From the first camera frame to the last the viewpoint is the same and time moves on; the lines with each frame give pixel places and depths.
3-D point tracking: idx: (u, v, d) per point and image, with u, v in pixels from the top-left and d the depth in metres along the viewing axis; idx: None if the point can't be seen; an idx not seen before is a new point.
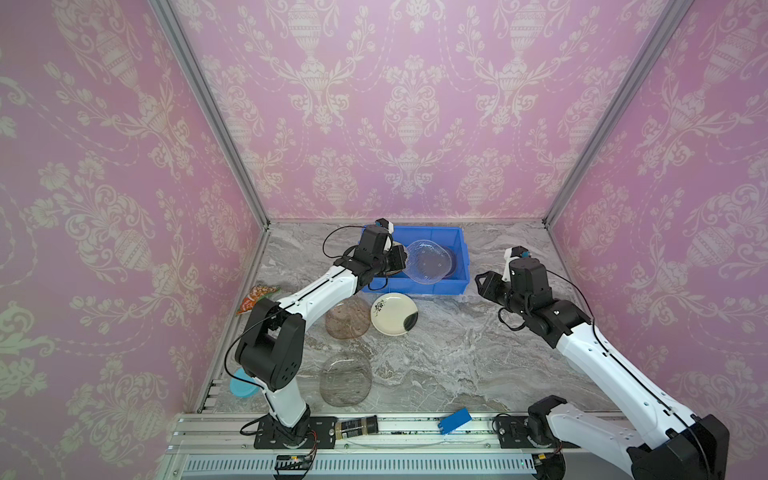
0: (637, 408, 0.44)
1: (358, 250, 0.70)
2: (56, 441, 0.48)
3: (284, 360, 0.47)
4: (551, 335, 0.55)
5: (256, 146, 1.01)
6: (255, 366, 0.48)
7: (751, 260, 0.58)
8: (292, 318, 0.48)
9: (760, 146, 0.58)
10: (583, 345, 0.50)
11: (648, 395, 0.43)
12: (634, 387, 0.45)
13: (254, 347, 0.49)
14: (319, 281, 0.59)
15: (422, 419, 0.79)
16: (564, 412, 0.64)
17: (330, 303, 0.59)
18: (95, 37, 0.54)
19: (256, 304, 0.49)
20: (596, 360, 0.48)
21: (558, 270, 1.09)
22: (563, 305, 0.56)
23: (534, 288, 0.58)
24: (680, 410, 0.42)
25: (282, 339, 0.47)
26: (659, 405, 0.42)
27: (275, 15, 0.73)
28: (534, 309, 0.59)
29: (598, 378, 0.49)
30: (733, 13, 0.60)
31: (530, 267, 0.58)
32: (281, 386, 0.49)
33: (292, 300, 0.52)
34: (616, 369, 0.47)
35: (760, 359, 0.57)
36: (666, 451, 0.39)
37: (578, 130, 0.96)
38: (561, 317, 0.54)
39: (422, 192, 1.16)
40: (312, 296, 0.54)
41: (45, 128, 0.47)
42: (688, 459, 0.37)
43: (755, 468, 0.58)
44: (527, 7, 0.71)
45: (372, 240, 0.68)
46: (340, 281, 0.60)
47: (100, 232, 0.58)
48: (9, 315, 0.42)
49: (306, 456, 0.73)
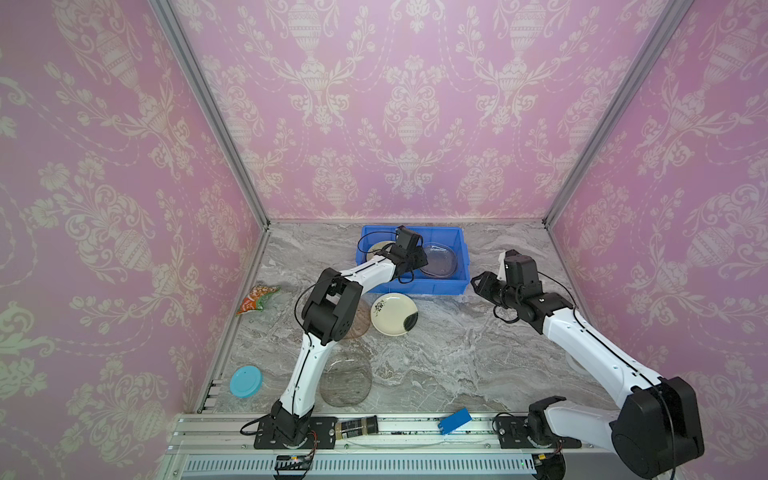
0: (608, 373, 0.47)
1: (394, 245, 0.84)
2: (56, 442, 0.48)
3: (344, 318, 0.59)
4: (537, 322, 0.61)
5: (256, 146, 1.01)
6: (318, 320, 0.60)
7: (751, 260, 0.58)
8: (356, 282, 0.62)
9: (760, 146, 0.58)
10: (563, 322, 0.55)
11: (618, 360, 0.47)
12: (606, 355, 0.48)
13: (318, 305, 0.61)
14: (366, 263, 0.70)
15: (422, 419, 0.79)
16: (562, 406, 0.64)
17: (376, 283, 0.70)
18: (95, 37, 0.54)
19: (326, 269, 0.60)
20: (574, 336, 0.53)
21: (558, 270, 1.09)
22: (550, 295, 0.62)
23: (524, 280, 0.65)
24: (651, 373, 0.45)
25: (344, 298, 0.59)
26: (627, 368, 0.46)
27: (275, 16, 0.74)
28: (523, 298, 0.65)
29: (578, 354, 0.53)
30: (733, 13, 0.60)
31: (521, 262, 0.64)
32: (338, 340, 0.62)
33: (348, 273, 0.65)
34: (590, 341, 0.51)
35: (760, 359, 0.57)
36: (630, 406, 0.42)
37: (578, 130, 0.96)
38: (547, 305, 0.60)
39: (422, 192, 1.16)
40: (364, 271, 0.68)
41: (45, 128, 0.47)
42: (648, 411, 0.40)
43: (753, 469, 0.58)
44: (527, 7, 0.71)
45: (406, 239, 0.83)
46: (385, 264, 0.75)
47: (100, 232, 0.58)
48: (9, 315, 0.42)
49: (306, 456, 0.73)
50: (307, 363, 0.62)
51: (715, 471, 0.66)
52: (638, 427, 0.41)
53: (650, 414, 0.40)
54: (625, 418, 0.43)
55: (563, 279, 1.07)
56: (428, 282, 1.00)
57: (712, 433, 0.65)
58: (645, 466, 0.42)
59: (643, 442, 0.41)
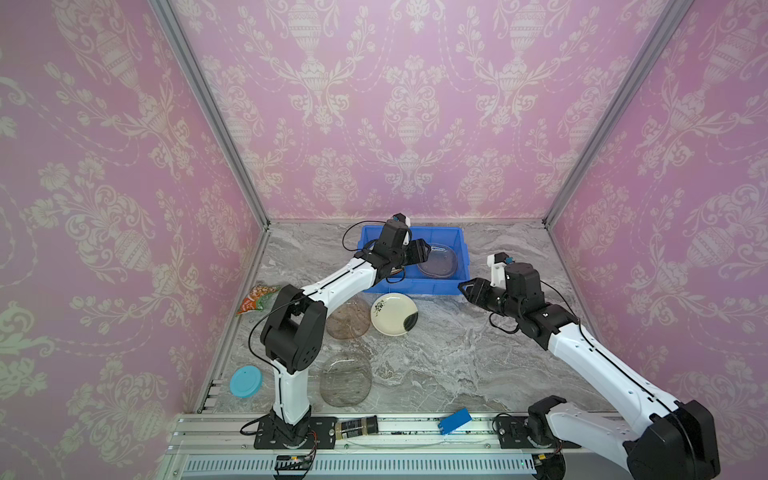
0: (623, 398, 0.45)
1: (378, 244, 0.73)
2: (56, 442, 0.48)
3: (305, 345, 0.50)
4: (541, 339, 0.59)
5: (256, 146, 1.01)
6: (279, 347, 0.51)
7: (752, 260, 0.58)
8: (317, 306, 0.51)
9: (760, 146, 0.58)
10: (571, 342, 0.53)
11: (632, 385, 0.45)
12: (619, 378, 0.47)
13: (277, 331, 0.52)
14: (339, 273, 0.61)
15: (423, 419, 0.79)
16: (564, 411, 0.63)
17: (352, 293, 0.62)
18: (95, 37, 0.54)
19: (283, 289, 0.52)
20: (583, 356, 0.51)
21: (558, 270, 1.09)
22: (553, 308, 0.60)
23: (527, 292, 0.61)
24: (666, 399, 0.43)
25: (305, 323, 0.50)
26: (643, 393, 0.44)
27: (275, 16, 0.74)
28: (526, 312, 0.62)
29: (588, 375, 0.51)
30: (733, 13, 0.60)
31: (526, 273, 0.60)
32: (302, 367, 0.52)
33: (315, 289, 0.55)
34: (601, 362, 0.49)
35: (760, 359, 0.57)
36: (651, 438, 0.40)
37: (578, 130, 0.96)
38: (553, 321, 0.57)
39: (422, 192, 1.16)
40: (333, 285, 0.57)
41: (46, 128, 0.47)
42: (670, 442, 0.39)
43: (754, 469, 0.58)
44: (527, 7, 0.71)
45: (392, 234, 0.70)
46: (360, 272, 0.63)
47: (100, 232, 0.58)
48: (9, 315, 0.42)
49: (306, 456, 0.73)
50: (282, 386, 0.57)
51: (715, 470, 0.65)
52: (657, 456, 0.40)
53: (672, 445, 0.39)
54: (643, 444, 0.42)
55: (563, 279, 1.07)
56: (428, 282, 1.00)
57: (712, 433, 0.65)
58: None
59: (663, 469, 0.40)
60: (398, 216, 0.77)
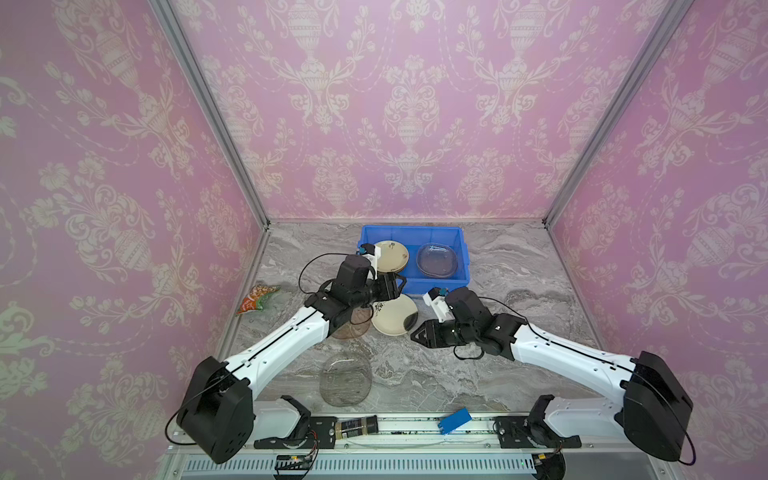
0: (592, 377, 0.48)
1: (336, 286, 0.63)
2: (56, 442, 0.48)
3: (229, 432, 0.41)
4: (503, 351, 0.59)
5: (256, 146, 1.01)
6: (196, 435, 0.42)
7: (751, 260, 0.58)
8: (237, 385, 0.42)
9: (760, 146, 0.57)
10: (528, 344, 0.55)
11: (594, 362, 0.48)
12: (582, 360, 0.49)
13: (195, 414, 0.43)
14: (281, 333, 0.51)
15: (423, 419, 0.79)
16: (558, 408, 0.64)
17: (298, 350, 0.53)
18: (95, 37, 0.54)
19: (198, 367, 0.43)
20: (545, 353, 0.53)
21: (558, 270, 1.09)
22: (501, 320, 0.62)
23: (474, 314, 0.63)
24: (622, 360, 0.47)
25: (224, 407, 0.40)
26: (605, 366, 0.47)
27: (275, 16, 0.74)
28: (481, 333, 0.63)
29: (557, 367, 0.53)
30: (733, 13, 0.60)
31: (465, 297, 0.62)
32: (225, 458, 0.43)
33: (243, 360, 0.45)
34: (561, 353, 0.51)
35: (760, 359, 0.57)
36: (633, 404, 0.42)
37: (578, 130, 0.96)
38: (505, 331, 0.59)
39: (422, 192, 1.16)
40: (267, 352, 0.47)
41: (45, 128, 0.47)
42: (647, 400, 0.41)
43: (753, 469, 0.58)
44: (527, 7, 0.71)
45: (349, 276, 0.60)
46: (306, 328, 0.53)
47: (100, 232, 0.58)
48: (9, 315, 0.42)
49: (306, 456, 0.73)
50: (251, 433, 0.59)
51: (715, 470, 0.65)
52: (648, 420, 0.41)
53: (649, 401, 0.41)
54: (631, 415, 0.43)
55: (563, 279, 1.07)
56: (428, 282, 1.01)
57: (712, 433, 0.65)
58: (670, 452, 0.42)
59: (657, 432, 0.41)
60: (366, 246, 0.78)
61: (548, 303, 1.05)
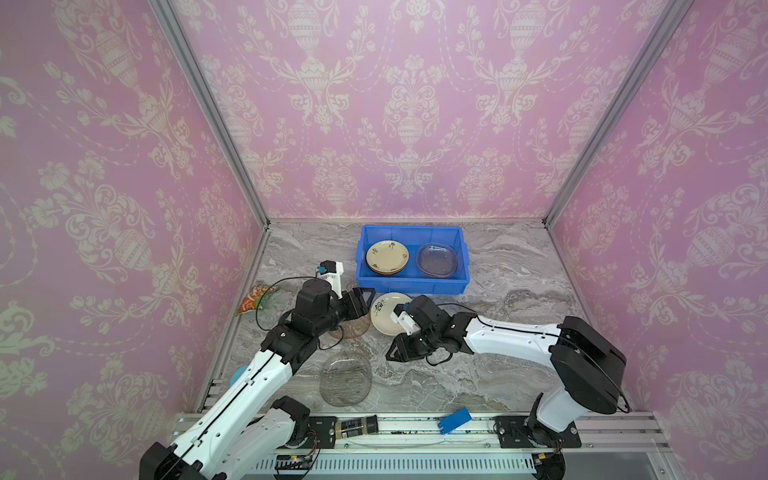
0: (530, 350, 0.52)
1: (295, 316, 0.58)
2: (56, 442, 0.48)
3: None
4: (463, 347, 0.64)
5: (256, 146, 1.01)
6: None
7: (751, 260, 0.58)
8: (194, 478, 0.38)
9: (760, 146, 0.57)
10: (477, 333, 0.60)
11: (527, 334, 0.53)
12: (518, 336, 0.54)
13: None
14: (235, 389, 0.47)
15: (422, 419, 0.79)
16: (541, 403, 0.68)
17: (258, 407, 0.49)
18: (94, 37, 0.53)
19: (144, 455, 0.40)
20: (491, 338, 0.57)
21: (558, 270, 1.09)
22: (456, 317, 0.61)
23: (432, 317, 0.67)
24: (551, 327, 0.51)
25: None
26: (537, 336, 0.51)
27: (274, 15, 0.73)
28: (442, 334, 0.67)
29: (505, 351, 0.57)
30: (734, 12, 0.60)
31: (420, 303, 0.68)
32: None
33: (193, 438, 0.42)
34: (502, 334, 0.56)
35: (760, 359, 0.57)
36: (561, 366, 0.46)
37: (578, 130, 0.96)
38: (460, 328, 0.64)
39: (422, 192, 1.16)
40: (224, 418, 0.44)
41: (45, 128, 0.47)
42: (571, 360, 0.45)
43: (752, 468, 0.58)
44: (527, 7, 0.71)
45: (310, 306, 0.55)
46: (263, 380, 0.49)
47: (100, 232, 0.58)
48: (9, 315, 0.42)
49: (306, 456, 0.73)
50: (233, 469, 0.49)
51: (715, 470, 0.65)
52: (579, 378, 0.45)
53: (573, 361, 0.45)
54: (566, 376, 0.47)
55: (563, 279, 1.07)
56: (428, 282, 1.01)
57: (712, 433, 0.65)
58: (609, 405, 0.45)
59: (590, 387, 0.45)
60: (327, 262, 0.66)
61: (548, 303, 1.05)
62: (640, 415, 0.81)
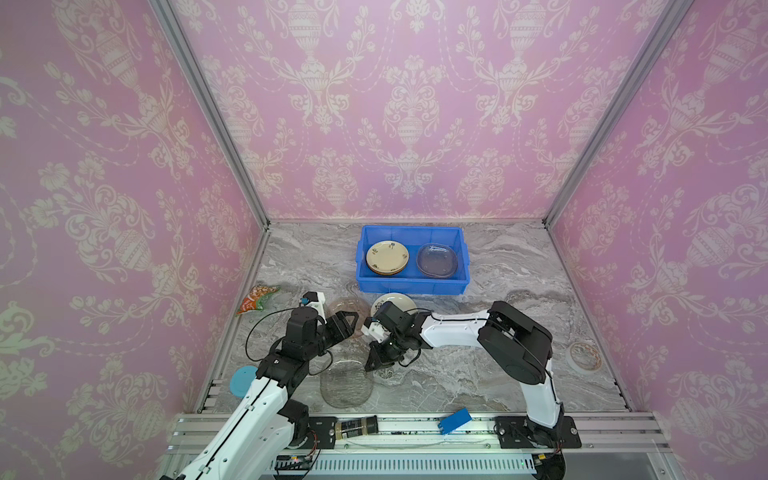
0: (469, 336, 0.58)
1: (285, 343, 0.62)
2: (56, 442, 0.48)
3: None
4: (425, 344, 0.70)
5: (256, 146, 1.01)
6: None
7: (751, 260, 0.58)
8: None
9: (760, 146, 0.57)
10: (429, 328, 0.67)
11: (464, 322, 0.60)
12: (457, 323, 0.61)
13: None
14: (236, 417, 0.50)
15: (423, 420, 0.79)
16: (529, 406, 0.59)
17: (260, 433, 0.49)
18: (94, 37, 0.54)
19: None
20: (437, 329, 0.65)
21: (558, 271, 1.08)
22: (417, 316, 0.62)
23: (395, 319, 0.74)
24: (483, 313, 0.58)
25: None
26: (472, 322, 0.58)
27: (275, 16, 0.74)
28: (406, 333, 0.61)
29: (453, 341, 0.64)
30: (733, 12, 0.60)
31: (384, 307, 0.76)
32: None
33: (201, 466, 0.43)
34: (446, 324, 0.63)
35: (759, 359, 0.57)
36: (485, 345, 0.53)
37: (578, 130, 0.96)
38: (418, 326, 0.70)
39: (422, 192, 1.16)
40: (228, 446, 0.46)
41: (45, 128, 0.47)
42: (491, 338, 0.51)
43: (751, 468, 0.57)
44: (527, 7, 0.71)
45: (298, 331, 0.59)
46: (264, 404, 0.52)
47: (100, 232, 0.58)
48: (9, 315, 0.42)
49: (306, 456, 0.73)
50: None
51: (714, 470, 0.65)
52: (503, 354, 0.51)
53: (494, 338, 0.51)
54: (494, 354, 0.53)
55: (563, 279, 1.07)
56: (428, 282, 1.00)
57: (712, 433, 0.65)
58: (533, 377, 0.51)
59: (513, 360, 0.51)
60: (309, 292, 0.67)
61: (548, 303, 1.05)
62: (640, 415, 0.81)
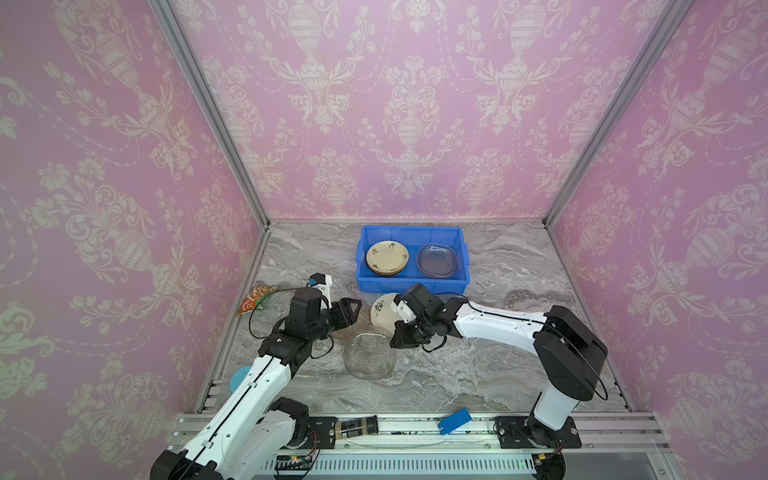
0: (515, 335, 0.53)
1: (289, 321, 0.61)
2: (56, 442, 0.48)
3: None
4: (452, 331, 0.66)
5: (256, 146, 1.01)
6: None
7: (751, 260, 0.58)
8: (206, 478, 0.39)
9: (760, 146, 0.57)
10: (466, 317, 0.61)
11: (515, 321, 0.54)
12: (504, 320, 0.56)
13: None
14: (239, 392, 0.49)
15: (423, 420, 0.79)
16: (537, 405, 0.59)
17: (263, 409, 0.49)
18: (95, 37, 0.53)
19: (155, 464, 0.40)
20: (479, 322, 0.59)
21: (558, 271, 1.08)
22: (448, 302, 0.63)
23: (423, 302, 0.70)
24: (537, 314, 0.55)
25: None
26: (523, 323, 0.53)
27: (275, 16, 0.74)
28: (433, 318, 0.70)
29: (491, 336, 0.59)
30: (734, 12, 0.60)
31: (413, 289, 0.70)
32: None
33: (203, 441, 0.43)
34: (491, 319, 0.58)
35: (759, 359, 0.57)
36: (543, 351, 0.47)
37: (578, 130, 0.96)
38: (449, 311, 0.66)
39: (422, 192, 1.16)
40: (231, 420, 0.45)
41: (45, 128, 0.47)
42: (554, 347, 0.46)
43: (752, 468, 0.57)
44: (527, 7, 0.71)
45: (302, 309, 0.59)
46: (266, 381, 0.51)
47: (100, 232, 0.58)
48: (9, 315, 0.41)
49: (306, 456, 0.73)
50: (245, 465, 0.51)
51: (715, 470, 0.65)
52: (559, 363, 0.47)
53: (556, 348, 0.46)
54: (547, 362, 0.48)
55: (563, 279, 1.07)
56: (428, 282, 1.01)
57: (712, 433, 0.65)
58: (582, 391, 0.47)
59: (569, 372, 0.46)
60: (316, 275, 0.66)
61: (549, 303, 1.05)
62: (640, 415, 0.81)
